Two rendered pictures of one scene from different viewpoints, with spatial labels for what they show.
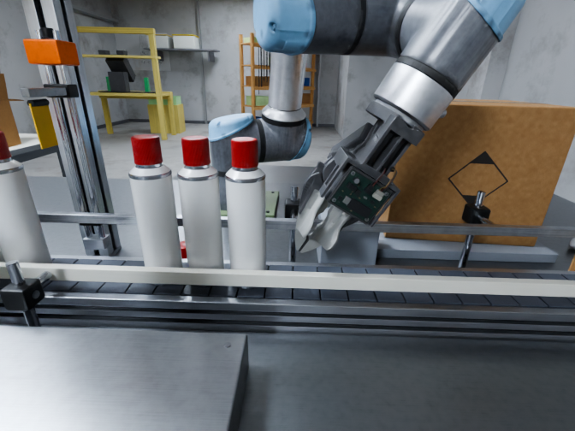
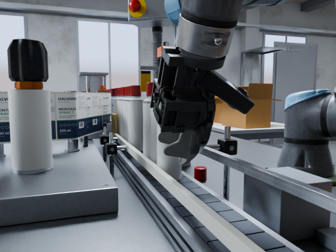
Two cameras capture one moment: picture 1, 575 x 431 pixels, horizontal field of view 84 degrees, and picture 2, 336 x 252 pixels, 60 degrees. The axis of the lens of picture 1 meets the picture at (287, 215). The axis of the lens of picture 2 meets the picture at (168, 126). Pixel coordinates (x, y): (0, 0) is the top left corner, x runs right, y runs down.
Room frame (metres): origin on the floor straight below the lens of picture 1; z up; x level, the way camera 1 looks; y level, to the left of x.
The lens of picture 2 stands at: (0.20, -0.50, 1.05)
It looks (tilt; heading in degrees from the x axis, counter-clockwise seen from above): 6 degrees down; 70
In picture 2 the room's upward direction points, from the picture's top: straight up
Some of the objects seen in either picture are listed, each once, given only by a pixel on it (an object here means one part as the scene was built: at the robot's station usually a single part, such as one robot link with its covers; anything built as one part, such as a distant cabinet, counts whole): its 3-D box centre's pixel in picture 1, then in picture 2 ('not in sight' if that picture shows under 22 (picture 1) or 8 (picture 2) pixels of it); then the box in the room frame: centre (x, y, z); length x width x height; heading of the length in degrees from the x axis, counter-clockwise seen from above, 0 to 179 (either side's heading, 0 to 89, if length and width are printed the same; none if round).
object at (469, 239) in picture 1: (477, 243); not in sight; (0.47, -0.31, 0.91); 0.07 x 0.03 x 0.17; 179
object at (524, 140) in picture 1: (451, 164); not in sight; (0.71, -0.37, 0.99); 0.30 x 0.24 x 0.27; 85
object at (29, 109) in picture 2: not in sight; (30, 106); (0.12, 0.25, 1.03); 0.09 x 0.09 x 0.30
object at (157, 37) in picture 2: not in sight; (157, 58); (0.51, 0.48, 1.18); 0.04 x 0.04 x 0.21
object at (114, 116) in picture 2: not in sight; (113, 125); (0.38, 0.62, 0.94); 0.10 x 0.01 x 0.09; 89
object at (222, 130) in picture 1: (234, 140); (309, 113); (0.85, 0.14, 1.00); 0.13 x 0.12 x 0.14; 111
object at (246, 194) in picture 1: (246, 215); (169, 130); (0.40, 0.06, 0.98); 0.05 x 0.05 x 0.20
